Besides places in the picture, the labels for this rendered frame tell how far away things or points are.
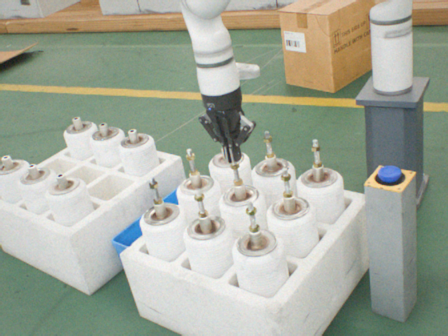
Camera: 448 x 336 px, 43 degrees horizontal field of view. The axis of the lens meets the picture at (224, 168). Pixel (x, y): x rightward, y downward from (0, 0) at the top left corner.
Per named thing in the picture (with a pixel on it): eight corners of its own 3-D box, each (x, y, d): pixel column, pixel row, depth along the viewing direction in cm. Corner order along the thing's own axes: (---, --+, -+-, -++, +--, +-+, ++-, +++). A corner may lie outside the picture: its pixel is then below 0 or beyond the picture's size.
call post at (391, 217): (385, 291, 122) (379, 166, 107) (417, 301, 118) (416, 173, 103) (371, 312, 118) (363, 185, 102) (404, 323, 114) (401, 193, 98)
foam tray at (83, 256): (105, 183, 186) (89, 133, 177) (194, 211, 162) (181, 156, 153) (3, 251, 161) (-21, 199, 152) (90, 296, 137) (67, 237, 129)
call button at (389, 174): (383, 173, 105) (383, 163, 104) (405, 177, 103) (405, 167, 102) (375, 183, 103) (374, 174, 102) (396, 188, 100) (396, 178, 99)
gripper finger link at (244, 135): (244, 125, 104) (231, 141, 109) (251, 132, 104) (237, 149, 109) (253, 119, 106) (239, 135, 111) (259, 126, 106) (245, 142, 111)
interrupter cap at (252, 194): (265, 199, 116) (265, 196, 115) (232, 212, 114) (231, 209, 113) (249, 183, 122) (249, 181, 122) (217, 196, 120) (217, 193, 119)
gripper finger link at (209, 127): (208, 111, 113) (227, 133, 113) (204, 115, 114) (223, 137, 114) (199, 116, 111) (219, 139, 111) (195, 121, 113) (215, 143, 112)
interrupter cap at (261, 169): (291, 159, 128) (291, 157, 127) (287, 177, 121) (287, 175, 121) (258, 161, 130) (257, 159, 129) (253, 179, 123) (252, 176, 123)
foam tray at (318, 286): (237, 221, 154) (226, 164, 145) (375, 260, 131) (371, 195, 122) (139, 316, 129) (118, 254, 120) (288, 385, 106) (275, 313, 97)
